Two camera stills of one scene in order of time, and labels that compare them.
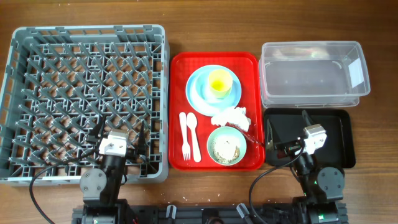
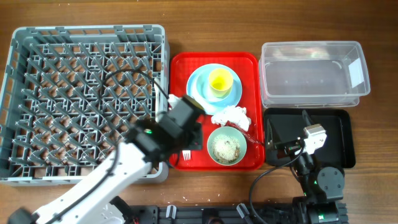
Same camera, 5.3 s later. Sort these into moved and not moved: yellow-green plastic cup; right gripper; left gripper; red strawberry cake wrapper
Moved: left gripper
Not moved: red strawberry cake wrapper; yellow-green plastic cup; right gripper
